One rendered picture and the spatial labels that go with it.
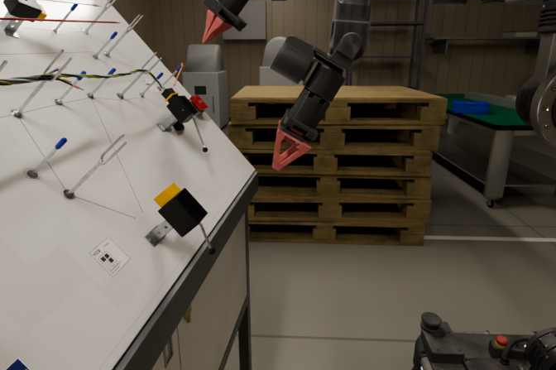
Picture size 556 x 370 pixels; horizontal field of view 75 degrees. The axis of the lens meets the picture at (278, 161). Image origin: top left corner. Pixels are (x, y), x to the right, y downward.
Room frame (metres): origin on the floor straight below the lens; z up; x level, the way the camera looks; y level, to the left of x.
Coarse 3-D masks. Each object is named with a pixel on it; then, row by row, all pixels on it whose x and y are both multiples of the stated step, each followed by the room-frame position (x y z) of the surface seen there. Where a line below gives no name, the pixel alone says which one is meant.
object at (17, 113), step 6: (60, 54) 0.57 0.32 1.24; (54, 60) 0.57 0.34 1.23; (48, 66) 0.57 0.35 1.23; (60, 72) 0.57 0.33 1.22; (54, 78) 0.57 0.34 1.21; (42, 84) 0.57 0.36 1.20; (36, 90) 0.57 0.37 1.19; (30, 96) 0.57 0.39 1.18; (24, 102) 0.58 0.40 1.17; (18, 108) 0.58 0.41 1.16; (12, 114) 0.57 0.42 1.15; (18, 114) 0.58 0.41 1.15
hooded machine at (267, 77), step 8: (272, 40) 6.08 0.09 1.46; (280, 40) 6.06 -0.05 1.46; (272, 48) 6.07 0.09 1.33; (264, 56) 6.08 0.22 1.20; (272, 56) 6.07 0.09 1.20; (264, 64) 6.07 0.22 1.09; (264, 72) 6.03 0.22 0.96; (272, 72) 6.03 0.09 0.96; (264, 80) 6.03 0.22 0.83; (272, 80) 6.03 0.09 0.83; (280, 80) 6.02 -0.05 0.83; (288, 80) 6.02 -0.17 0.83
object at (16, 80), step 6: (60, 66) 0.61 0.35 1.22; (12, 78) 0.51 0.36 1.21; (18, 78) 0.52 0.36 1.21; (24, 78) 0.52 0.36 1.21; (30, 78) 0.53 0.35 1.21; (36, 78) 0.54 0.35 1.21; (42, 78) 0.56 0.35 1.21; (48, 78) 0.57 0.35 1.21; (0, 84) 0.48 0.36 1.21; (6, 84) 0.49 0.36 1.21; (72, 84) 0.60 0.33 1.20
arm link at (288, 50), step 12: (288, 36) 0.65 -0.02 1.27; (348, 36) 0.62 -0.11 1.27; (288, 48) 0.65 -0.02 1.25; (300, 48) 0.65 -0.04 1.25; (312, 48) 0.65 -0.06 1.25; (336, 48) 0.63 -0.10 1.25; (348, 48) 0.62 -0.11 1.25; (360, 48) 0.63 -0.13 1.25; (276, 60) 0.65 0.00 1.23; (288, 60) 0.64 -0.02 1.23; (300, 60) 0.64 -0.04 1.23; (336, 60) 0.63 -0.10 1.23; (348, 60) 0.63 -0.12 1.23; (288, 72) 0.65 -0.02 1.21; (300, 72) 0.64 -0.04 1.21
